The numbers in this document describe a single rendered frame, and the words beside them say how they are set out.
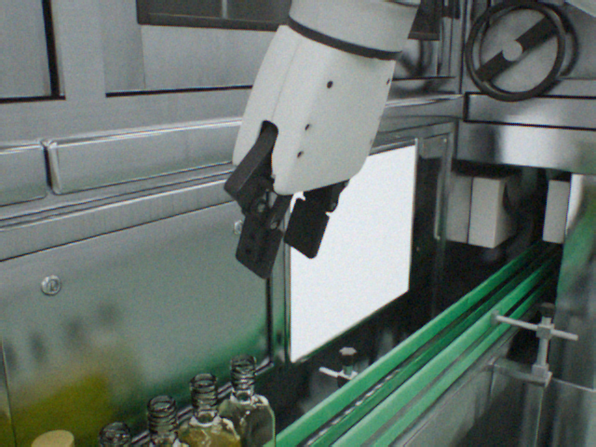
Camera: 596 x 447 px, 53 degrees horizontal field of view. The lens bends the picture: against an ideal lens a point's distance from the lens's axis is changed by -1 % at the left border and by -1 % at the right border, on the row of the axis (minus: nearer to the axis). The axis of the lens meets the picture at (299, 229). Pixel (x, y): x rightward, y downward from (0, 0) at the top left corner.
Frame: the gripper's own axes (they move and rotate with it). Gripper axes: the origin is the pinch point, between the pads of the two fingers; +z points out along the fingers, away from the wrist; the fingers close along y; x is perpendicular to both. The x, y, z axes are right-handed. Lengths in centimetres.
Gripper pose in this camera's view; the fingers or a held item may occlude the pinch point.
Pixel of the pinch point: (282, 238)
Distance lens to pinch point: 44.7
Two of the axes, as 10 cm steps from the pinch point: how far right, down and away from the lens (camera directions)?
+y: -6.2, 2.1, -7.6
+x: 7.4, 4.9, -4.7
